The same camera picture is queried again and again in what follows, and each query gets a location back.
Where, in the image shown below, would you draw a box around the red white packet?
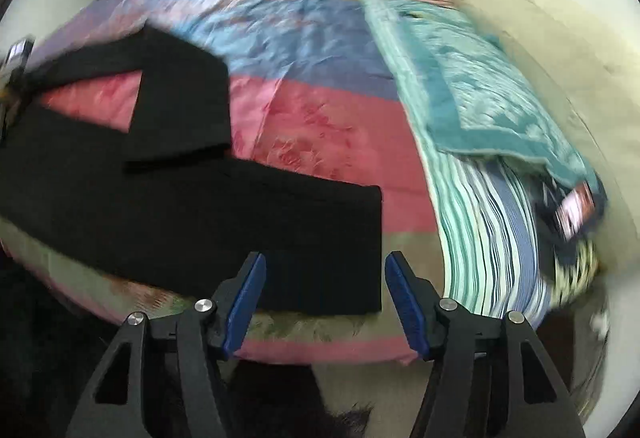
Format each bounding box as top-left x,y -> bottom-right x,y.
552,183 -> 598,239

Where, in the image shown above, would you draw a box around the teal patterned blanket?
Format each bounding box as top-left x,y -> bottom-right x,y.
352,0 -> 608,219

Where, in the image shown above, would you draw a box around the black white patterned cloth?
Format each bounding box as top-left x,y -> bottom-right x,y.
550,238 -> 601,309

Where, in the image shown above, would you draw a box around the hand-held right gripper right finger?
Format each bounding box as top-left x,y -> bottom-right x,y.
385,251 -> 586,438

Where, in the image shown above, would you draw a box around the green blue striped sheet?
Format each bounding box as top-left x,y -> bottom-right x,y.
420,138 -> 556,324

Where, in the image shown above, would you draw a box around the colourful striped satin bedspread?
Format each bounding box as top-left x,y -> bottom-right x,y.
0,0 -> 446,364

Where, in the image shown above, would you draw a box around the beige headboard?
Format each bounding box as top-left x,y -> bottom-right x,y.
440,0 -> 640,269

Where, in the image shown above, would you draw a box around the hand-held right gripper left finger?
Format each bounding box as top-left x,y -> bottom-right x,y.
65,252 -> 268,438

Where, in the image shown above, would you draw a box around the black pants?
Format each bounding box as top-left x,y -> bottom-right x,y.
0,25 -> 385,316

